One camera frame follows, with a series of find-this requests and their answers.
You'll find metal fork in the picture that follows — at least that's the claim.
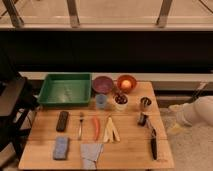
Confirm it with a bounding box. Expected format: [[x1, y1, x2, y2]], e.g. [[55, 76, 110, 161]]
[[78, 112, 84, 141]]

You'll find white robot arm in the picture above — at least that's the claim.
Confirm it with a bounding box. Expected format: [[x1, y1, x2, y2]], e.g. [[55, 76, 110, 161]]
[[169, 96, 213, 127]]

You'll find blue plastic cup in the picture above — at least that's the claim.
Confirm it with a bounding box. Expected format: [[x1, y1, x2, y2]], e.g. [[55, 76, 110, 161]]
[[95, 94, 107, 109]]

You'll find white cup with dark contents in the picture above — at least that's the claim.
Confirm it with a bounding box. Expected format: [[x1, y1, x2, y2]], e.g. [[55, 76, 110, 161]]
[[114, 93, 128, 111]]

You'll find metal cup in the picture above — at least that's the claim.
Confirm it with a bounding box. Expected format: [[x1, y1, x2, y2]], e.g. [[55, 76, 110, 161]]
[[140, 97, 152, 111]]

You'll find purple bowl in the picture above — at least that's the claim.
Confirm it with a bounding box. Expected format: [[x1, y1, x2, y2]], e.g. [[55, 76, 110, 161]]
[[92, 76, 114, 94]]

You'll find orange ball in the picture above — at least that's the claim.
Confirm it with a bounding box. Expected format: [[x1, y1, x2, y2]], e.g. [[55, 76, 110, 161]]
[[121, 80, 131, 89]]

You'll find orange bowl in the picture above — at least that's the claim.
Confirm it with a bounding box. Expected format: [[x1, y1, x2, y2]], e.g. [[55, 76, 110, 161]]
[[117, 75, 137, 93]]

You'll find orange carrot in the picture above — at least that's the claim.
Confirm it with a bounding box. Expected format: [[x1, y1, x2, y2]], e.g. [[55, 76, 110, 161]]
[[93, 116, 100, 141]]

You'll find green plastic tray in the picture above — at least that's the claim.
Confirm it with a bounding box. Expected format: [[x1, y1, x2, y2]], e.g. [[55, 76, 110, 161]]
[[38, 73, 92, 107]]

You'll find small black metal clip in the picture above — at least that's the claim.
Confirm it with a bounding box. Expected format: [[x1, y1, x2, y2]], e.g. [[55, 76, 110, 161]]
[[138, 113, 148, 126]]

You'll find black remote control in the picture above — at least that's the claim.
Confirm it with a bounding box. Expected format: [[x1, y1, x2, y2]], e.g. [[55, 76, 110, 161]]
[[56, 111, 69, 132]]

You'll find grey cloth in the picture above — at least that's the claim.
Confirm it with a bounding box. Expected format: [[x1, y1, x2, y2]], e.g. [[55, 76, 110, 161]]
[[80, 143, 104, 170]]

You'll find blue sponge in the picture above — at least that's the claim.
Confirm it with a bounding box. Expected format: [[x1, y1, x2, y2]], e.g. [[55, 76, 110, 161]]
[[53, 136, 69, 160]]

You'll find black side stand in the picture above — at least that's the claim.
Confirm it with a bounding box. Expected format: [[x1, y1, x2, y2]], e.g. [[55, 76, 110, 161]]
[[0, 77, 39, 158]]

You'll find black handled knife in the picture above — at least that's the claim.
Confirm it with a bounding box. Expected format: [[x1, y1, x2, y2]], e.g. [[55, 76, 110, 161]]
[[146, 119, 157, 160]]

